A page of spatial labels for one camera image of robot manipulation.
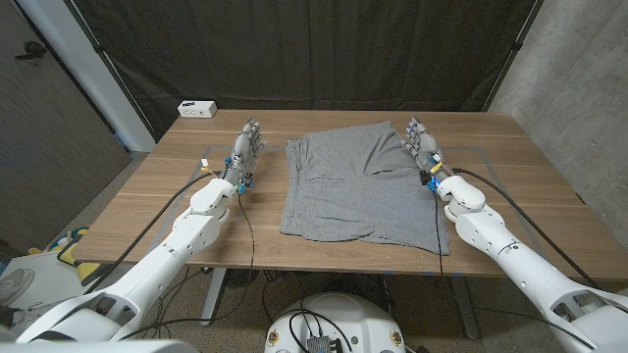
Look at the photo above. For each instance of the white table leg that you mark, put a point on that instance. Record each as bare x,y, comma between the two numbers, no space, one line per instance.
213,299

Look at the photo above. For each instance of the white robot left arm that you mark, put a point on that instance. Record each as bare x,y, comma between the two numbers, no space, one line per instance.
147,274

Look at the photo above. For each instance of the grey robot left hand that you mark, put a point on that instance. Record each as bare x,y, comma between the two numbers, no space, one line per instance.
243,152

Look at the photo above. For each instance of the grey electronics box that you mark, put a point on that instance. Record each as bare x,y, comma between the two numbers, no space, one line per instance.
321,344

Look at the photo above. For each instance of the black backdrop stand pole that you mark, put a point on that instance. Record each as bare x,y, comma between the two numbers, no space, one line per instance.
98,48
515,46

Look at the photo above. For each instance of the white door frame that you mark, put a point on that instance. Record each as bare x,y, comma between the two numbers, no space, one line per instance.
98,73

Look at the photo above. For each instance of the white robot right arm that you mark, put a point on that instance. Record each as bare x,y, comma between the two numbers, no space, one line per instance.
520,274

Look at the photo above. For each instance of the grey fabric shorts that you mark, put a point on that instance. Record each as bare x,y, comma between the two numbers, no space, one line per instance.
353,196

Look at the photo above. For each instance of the dark wooden door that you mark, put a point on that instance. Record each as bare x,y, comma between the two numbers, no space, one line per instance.
44,147

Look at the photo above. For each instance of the grey table leg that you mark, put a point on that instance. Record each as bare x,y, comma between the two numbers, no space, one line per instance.
463,309

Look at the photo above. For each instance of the grey sneaker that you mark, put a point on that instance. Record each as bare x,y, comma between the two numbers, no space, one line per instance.
34,311
15,284

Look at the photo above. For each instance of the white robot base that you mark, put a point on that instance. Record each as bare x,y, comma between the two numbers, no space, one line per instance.
353,314

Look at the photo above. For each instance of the black backdrop curtain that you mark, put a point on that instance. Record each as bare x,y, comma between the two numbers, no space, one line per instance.
304,49

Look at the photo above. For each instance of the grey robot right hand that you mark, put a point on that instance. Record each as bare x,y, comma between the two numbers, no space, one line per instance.
424,147

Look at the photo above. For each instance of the black round fan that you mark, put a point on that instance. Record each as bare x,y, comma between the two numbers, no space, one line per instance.
241,277

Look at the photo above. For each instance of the white power strip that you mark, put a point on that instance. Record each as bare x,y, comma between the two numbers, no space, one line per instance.
196,109

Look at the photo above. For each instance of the yellow green floor clutter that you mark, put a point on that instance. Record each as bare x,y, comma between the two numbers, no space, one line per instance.
73,250

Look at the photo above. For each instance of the grey tape outline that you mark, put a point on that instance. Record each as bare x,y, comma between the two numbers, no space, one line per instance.
196,169

